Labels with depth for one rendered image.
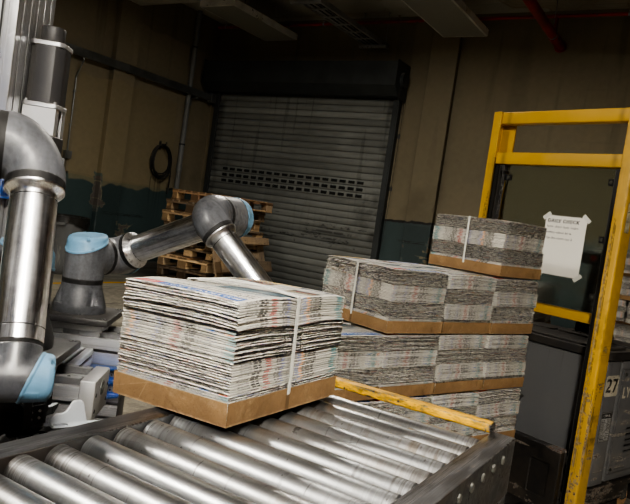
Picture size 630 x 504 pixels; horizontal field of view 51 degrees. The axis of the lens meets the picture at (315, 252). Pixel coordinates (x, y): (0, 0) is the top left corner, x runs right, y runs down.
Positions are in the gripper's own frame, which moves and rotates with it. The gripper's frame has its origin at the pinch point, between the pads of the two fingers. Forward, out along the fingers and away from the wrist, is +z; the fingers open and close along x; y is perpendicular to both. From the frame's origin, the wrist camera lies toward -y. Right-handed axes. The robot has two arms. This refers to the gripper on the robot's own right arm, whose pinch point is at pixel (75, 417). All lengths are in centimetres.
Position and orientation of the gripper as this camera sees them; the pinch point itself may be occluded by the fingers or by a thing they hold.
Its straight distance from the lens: 131.2
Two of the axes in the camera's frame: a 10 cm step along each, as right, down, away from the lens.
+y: 1.4, -9.9, -0.5
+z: 5.0, 0.3, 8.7
